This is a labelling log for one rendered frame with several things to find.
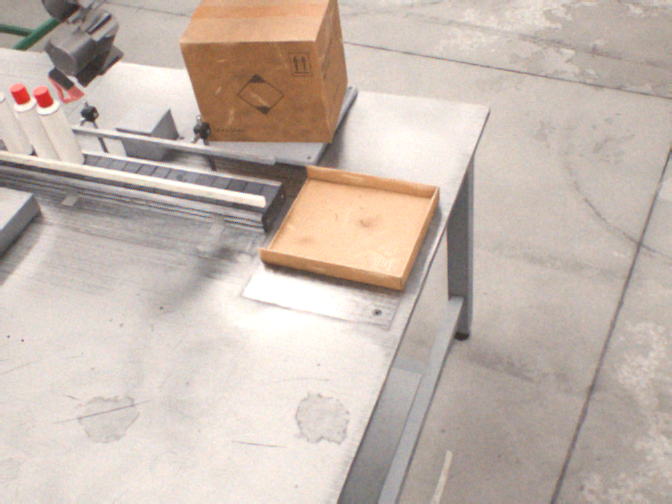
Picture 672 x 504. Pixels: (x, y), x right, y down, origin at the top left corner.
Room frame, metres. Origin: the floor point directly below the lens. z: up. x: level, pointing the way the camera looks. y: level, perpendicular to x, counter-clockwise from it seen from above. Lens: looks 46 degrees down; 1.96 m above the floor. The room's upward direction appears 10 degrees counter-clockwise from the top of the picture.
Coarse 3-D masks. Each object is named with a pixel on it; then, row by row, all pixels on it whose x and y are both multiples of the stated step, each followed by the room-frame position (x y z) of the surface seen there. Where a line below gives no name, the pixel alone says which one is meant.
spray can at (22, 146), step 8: (0, 96) 1.53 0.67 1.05; (0, 104) 1.51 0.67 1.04; (8, 104) 1.53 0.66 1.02; (0, 112) 1.51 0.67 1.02; (8, 112) 1.52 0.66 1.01; (0, 120) 1.51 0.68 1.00; (8, 120) 1.51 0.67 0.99; (16, 120) 1.53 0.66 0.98; (0, 128) 1.51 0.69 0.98; (8, 128) 1.51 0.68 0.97; (16, 128) 1.52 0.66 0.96; (0, 136) 1.52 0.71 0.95; (8, 136) 1.51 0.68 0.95; (16, 136) 1.51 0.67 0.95; (24, 136) 1.53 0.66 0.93; (8, 144) 1.51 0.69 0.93; (16, 144) 1.51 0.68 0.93; (24, 144) 1.52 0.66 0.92; (16, 152) 1.51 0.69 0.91; (24, 152) 1.51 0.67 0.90; (32, 152) 1.53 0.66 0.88
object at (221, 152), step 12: (84, 132) 1.46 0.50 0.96; (96, 132) 1.45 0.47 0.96; (108, 132) 1.44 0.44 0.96; (156, 144) 1.37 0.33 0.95; (168, 144) 1.36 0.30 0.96; (180, 144) 1.35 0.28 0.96; (192, 144) 1.34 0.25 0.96; (228, 156) 1.29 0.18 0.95; (240, 156) 1.27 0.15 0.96; (252, 156) 1.26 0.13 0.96; (264, 156) 1.25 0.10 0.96
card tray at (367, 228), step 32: (320, 192) 1.26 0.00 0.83; (352, 192) 1.24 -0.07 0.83; (384, 192) 1.22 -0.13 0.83; (416, 192) 1.19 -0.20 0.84; (288, 224) 1.18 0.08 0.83; (320, 224) 1.16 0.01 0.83; (352, 224) 1.14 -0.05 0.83; (384, 224) 1.13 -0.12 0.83; (416, 224) 1.11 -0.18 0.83; (288, 256) 1.06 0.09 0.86; (320, 256) 1.07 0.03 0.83; (352, 256) 1.05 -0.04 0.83; (384, 256) 1.04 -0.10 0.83; (416, 256) 1.02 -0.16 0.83
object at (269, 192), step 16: (0, 144) 1.59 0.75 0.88; (0, 160) 1.52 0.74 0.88; (96, 160) 1.46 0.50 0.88; (112, 160) 1.44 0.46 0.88; (64, 176) 1.42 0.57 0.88; (80, 176) 1.41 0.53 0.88; (160, 176) 1.35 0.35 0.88; (176, 176) 1.34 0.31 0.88; (192, 176) 1.33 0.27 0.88; (208, 176) 1.32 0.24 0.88; (224, 176) 1.31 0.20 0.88; (160, 192) 1.30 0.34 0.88; (176, 192) 1.29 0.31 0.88; (240, 192) 1.25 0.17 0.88; (256, 192) 1.24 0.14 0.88; (272, 192) 1.23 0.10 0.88; (240, 208) 1.20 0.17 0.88; (256, 208) 1.19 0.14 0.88
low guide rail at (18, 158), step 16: (16, 160) 1.48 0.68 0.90; (32, 160) 1.46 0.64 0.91; (48, 160) 1.44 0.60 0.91; (96, 176) 1.37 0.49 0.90; (112, 176) 1.35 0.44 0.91; (128, 176) 1.33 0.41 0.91; (144, 176) 1.32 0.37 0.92; (192, 192) 1.25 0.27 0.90; (208, 192) 1.23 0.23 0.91; (224, 192) 1.22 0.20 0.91
